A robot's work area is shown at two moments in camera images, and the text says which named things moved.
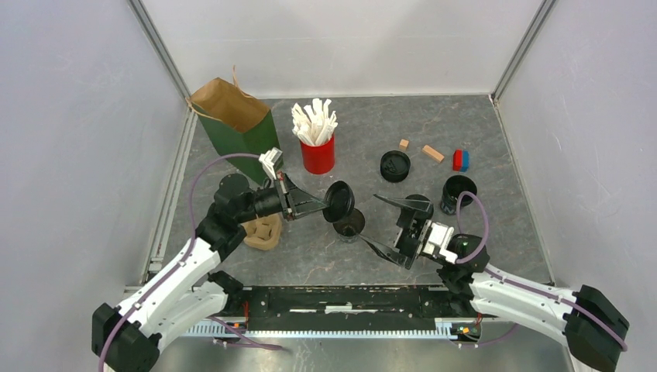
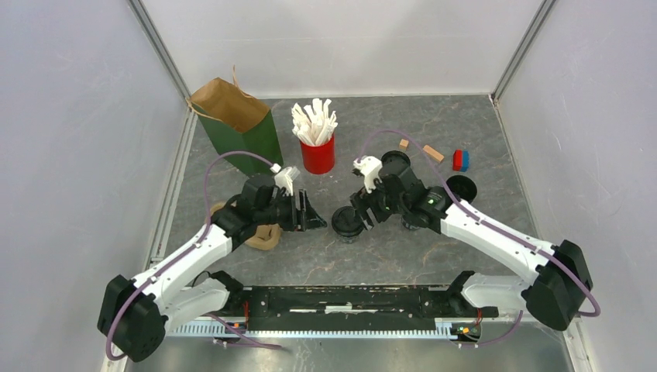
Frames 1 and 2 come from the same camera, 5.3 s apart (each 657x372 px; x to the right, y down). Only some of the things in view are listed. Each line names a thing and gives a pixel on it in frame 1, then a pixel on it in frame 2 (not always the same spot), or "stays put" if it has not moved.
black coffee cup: [453, 186] stays put
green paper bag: [242, 124] stays put
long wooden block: [432, 153] stays put
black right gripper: [407, 241] to [363, 200]
